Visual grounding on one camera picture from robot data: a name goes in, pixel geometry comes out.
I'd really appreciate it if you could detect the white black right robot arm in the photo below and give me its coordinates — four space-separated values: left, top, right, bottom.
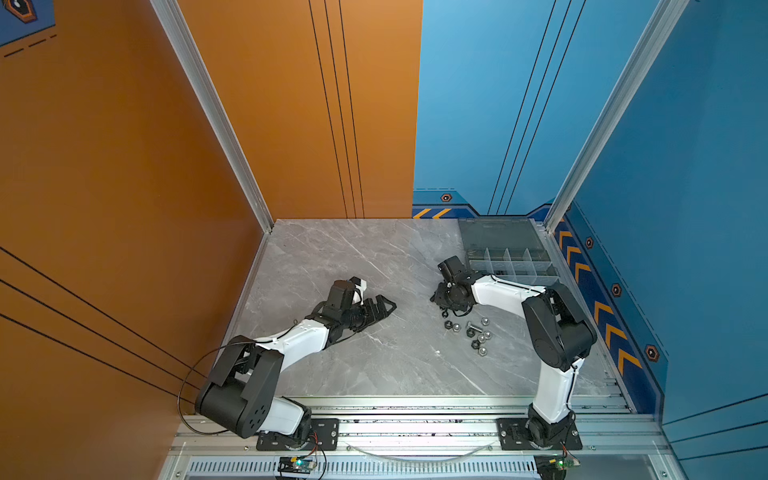
430 274 597 450

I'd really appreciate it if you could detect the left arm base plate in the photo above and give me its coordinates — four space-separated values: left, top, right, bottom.
256 417 340 452

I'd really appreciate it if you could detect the aluminium corner post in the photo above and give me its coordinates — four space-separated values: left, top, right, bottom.
150 0 274 234
543 0 689 234

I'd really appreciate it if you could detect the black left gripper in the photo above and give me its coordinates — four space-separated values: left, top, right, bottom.
340 295 396 332

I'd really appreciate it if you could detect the grey plastic organizer box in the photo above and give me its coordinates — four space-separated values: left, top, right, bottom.
459 218 559 286

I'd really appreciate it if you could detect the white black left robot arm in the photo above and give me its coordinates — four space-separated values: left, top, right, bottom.
194 295 397 447

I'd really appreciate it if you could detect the aluminium corner post right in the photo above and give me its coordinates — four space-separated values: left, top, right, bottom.
543 0 689 234

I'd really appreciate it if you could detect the right green circuit board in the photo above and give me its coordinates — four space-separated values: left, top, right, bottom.
534 456 581 480

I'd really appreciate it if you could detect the aluminium front rail frame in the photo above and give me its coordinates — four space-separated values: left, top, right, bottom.
160 393 684 479

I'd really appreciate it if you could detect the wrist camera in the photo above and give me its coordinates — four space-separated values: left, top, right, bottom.
349 276 367 304
438 256 469 284

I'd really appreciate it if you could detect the left green circuit board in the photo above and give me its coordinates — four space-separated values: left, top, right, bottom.
276 456 318 479

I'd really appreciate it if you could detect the green circuit board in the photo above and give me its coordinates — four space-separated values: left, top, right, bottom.
534 456 581 480
276 456 318 479

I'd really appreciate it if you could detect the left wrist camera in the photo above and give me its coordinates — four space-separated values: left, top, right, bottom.
349 276 367 304

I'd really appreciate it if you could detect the aluminium corner post left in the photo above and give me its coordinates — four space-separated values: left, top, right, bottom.
150 0 274 234

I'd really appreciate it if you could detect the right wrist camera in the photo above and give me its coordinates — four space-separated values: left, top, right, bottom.
438 256 469 284

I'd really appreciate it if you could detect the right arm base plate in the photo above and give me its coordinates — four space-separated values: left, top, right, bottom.
496 415 583 451

